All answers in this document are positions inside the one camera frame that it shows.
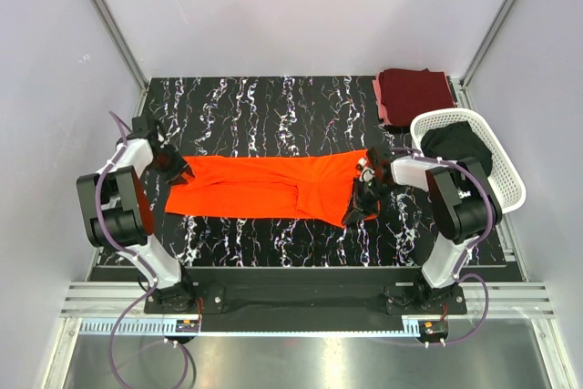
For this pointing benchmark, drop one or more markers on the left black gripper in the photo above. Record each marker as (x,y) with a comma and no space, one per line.
(180,167)

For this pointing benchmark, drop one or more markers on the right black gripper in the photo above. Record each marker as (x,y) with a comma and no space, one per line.
(362,206)

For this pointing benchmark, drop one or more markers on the orange t shirt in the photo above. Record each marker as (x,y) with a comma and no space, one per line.
(250,188)

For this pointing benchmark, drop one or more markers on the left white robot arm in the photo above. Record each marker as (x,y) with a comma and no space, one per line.
(117,216)

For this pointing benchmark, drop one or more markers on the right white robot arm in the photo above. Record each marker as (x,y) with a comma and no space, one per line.
(464,206)

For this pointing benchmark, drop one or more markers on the folded pink t shirt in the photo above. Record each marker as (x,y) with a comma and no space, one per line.
(381,109)

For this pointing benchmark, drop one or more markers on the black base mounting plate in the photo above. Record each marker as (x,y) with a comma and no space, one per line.
(397,290)

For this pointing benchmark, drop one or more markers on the black t shirt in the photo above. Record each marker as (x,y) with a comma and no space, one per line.
(457,141)

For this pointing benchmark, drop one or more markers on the folded maroon t shirt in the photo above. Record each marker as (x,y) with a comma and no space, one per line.
(407,94)

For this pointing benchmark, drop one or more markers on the white plastic laundry basket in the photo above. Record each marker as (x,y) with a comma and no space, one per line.
(504,179)

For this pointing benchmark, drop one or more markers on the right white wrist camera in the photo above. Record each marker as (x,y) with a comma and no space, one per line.
(366,172)

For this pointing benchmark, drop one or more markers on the white slotted cable duct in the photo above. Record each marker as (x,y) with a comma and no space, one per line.
(181,327)

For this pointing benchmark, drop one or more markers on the aluminium front rail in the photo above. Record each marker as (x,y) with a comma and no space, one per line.
(502,299)

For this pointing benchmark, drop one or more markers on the left aluminium frame post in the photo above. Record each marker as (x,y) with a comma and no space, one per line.
(120,42)

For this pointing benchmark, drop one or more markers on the aluminium frame post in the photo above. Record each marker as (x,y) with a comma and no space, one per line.
(503,13)
(120,42)

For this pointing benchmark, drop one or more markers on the right aluminium frame post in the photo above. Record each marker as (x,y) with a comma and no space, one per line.
(503,13)

